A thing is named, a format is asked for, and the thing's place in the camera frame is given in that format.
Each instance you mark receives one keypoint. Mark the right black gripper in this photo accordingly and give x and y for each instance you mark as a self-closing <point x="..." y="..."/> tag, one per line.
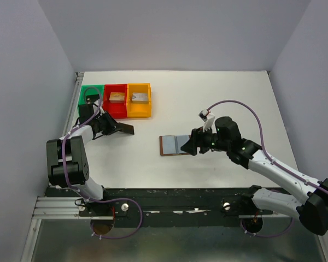
<point x="196" y="140"/>

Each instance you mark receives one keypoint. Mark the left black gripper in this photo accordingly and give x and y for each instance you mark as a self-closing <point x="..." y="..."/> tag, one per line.
<point x="112" y="125"/>

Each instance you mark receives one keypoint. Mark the black VIP card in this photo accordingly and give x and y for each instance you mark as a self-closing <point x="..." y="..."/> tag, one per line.
<point x="125" y="128"/>

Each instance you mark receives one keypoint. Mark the brown leather card holder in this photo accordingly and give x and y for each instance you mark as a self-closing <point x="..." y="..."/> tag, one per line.
<point x="170" y="145"/>

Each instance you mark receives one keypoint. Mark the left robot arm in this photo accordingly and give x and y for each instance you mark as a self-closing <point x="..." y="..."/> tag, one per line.
<point x="66" y="157"/>

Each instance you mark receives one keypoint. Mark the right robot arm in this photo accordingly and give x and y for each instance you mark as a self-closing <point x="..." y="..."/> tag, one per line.
<point x="306" y="198"/>

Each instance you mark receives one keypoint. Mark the gold card in red bin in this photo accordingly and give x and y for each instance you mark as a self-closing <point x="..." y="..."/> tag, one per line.
<point x="116" y="97"/>

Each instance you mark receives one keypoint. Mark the silver card in yellow bin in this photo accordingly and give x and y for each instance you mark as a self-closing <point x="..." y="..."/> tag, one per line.
<point x="138" y="97"/>

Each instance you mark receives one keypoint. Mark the black card in green bin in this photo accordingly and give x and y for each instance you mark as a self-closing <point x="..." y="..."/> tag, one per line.
<point x="92" y="98"/>

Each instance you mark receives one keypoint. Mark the yellow plastic bin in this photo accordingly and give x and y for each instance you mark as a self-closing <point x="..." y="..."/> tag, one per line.
<point x="137" y="109"/>

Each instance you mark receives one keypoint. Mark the red plastic bin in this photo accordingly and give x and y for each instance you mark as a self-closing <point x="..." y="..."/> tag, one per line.
<point x="116" y="109"/>

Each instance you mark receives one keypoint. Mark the green plastic bin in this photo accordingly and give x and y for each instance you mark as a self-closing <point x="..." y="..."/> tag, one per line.
<point x="84" y="91"/>

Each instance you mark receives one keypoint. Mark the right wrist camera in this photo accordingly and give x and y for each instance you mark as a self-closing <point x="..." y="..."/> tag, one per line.
<point x="208" y="119"/>

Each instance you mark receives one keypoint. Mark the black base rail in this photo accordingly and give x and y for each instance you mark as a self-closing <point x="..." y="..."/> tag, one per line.
<point x="171" y="207"/>

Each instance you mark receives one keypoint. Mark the aluminium frame rail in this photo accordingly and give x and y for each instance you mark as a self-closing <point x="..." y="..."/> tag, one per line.
<point x="53" y="208"/>

